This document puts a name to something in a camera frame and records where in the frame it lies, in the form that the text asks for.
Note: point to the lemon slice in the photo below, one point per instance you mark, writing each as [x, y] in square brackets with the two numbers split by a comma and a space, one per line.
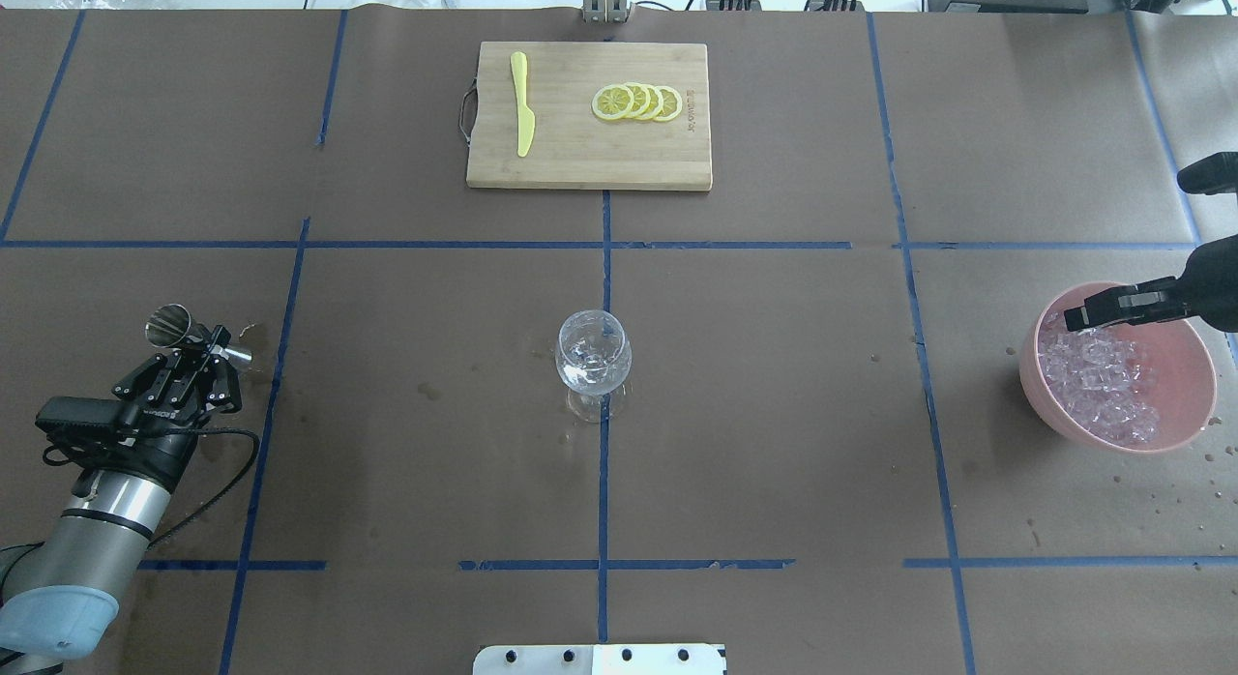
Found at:
[653, 103]
[637, 99]
[672, 103]
[614, 102]

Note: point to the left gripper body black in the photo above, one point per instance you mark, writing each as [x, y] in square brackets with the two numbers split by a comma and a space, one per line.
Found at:
[161, 439]

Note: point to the pile of ice cubes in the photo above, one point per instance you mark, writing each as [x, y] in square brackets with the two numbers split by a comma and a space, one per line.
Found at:
[1101, 380]

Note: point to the steel jigger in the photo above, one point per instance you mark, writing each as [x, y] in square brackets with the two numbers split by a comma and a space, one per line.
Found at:
[173, 325]

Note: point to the lemon slice rightmost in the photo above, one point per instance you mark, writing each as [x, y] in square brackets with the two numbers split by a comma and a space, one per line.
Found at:
[672, 103]

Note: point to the bamboo cutting board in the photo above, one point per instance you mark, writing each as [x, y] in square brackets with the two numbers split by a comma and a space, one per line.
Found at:
[572, 149]

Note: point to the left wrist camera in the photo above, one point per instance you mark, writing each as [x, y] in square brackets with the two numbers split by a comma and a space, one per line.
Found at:
[87, 417]

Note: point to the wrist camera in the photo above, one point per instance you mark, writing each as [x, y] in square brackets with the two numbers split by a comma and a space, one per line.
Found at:
[1215, 174]
[87, 417]

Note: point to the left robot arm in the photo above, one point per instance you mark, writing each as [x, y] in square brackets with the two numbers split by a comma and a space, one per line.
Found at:
[61, 595]

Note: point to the pink bowl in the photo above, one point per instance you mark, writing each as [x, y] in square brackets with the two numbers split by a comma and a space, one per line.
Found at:
[1184, 389]

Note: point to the yellow plastic knife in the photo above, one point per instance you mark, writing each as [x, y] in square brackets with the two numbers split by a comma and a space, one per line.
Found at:
[525, 116]

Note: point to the aluminium frame post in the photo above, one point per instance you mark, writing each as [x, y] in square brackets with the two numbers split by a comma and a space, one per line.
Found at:
[606, 11]

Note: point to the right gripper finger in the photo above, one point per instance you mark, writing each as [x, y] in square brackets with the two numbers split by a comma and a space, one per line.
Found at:
[1141, 303]

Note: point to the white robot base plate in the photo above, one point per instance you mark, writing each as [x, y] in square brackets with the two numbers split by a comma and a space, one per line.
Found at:
[638, 658]

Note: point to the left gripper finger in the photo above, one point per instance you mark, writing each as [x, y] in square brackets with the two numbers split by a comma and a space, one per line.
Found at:
[178, 364]
[216, 375]

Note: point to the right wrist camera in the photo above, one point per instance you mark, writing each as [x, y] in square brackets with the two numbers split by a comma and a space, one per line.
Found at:
[1215, 174]

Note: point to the clear wine glass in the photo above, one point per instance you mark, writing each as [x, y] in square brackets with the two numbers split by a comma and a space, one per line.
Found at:
[594, 358]

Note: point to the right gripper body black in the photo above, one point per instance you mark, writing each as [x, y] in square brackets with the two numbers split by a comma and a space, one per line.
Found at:
[1215, 280]

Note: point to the lemon slice leftmost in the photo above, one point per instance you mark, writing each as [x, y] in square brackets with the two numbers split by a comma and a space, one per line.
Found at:
[614, 102]

